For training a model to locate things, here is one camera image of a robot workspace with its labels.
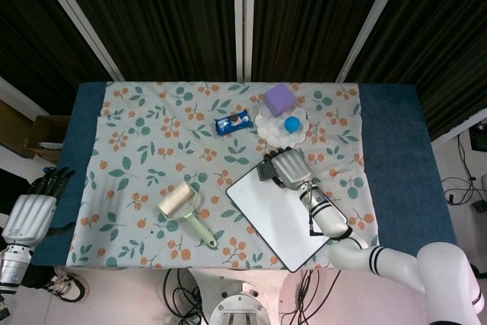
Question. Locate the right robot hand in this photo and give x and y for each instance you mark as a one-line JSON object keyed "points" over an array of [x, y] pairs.
{"points": [[291, 167]]}

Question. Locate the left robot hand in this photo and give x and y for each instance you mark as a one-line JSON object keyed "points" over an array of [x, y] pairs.
{"points": [[28, 218]]}

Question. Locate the grey board eraser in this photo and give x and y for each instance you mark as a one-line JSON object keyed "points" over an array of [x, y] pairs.
{"points": [[263, 172]]}

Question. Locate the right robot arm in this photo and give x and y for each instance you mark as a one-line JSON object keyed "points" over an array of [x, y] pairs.
{"points": [[437, 275]]}

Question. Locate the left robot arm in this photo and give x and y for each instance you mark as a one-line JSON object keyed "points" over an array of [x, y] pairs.
{"points": [[13, 264]]}

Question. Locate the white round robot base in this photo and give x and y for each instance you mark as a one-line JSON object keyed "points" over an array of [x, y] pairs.
{"points": [[239, 304]]}

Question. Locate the white flower-shaped paint palette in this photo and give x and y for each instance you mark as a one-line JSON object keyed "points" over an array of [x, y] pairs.
{"points": [[272, 129]]}

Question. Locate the blue ball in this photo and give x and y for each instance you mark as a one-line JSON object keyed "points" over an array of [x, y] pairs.
{"points": [[292, 124]]}

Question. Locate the purple foam cube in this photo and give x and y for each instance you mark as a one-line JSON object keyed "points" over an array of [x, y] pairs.
{"points": [[279, 98]]}

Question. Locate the blue cookie packet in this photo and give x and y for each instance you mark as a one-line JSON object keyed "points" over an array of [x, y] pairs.
{"points": [[233, 123]]}

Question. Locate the white black sneaker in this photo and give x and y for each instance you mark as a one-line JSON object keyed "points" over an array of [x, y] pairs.
{"points": [[70, 288]]}

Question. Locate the cardboard box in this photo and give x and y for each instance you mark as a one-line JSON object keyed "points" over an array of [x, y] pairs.
{"points": [[45, 131]]}

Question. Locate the blue table cover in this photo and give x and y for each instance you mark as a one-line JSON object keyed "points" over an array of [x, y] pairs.
{"points": [[403, 131]]}

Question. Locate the green lint roller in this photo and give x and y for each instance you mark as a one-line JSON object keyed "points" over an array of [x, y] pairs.
{"points": [[177, 197]]}

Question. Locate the floral tablecloth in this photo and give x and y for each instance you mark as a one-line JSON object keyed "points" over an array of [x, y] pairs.
{"points": [[152, 131]]}

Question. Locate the black curtain panel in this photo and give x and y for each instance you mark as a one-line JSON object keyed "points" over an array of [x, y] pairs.
{"points": [[445, 28], [308, 9], [160, 16], [34, 36]]}

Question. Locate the black box device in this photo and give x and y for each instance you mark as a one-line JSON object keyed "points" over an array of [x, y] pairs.
{"points": [[479, 138]]}

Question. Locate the small whiteboard black frame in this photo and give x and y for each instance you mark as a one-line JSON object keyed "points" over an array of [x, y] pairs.
{"points": [[274, 218]]}

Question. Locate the white frame post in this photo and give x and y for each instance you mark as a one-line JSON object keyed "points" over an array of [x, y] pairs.
{"points": [[81, 24], [243, 16], [371, 24]]}

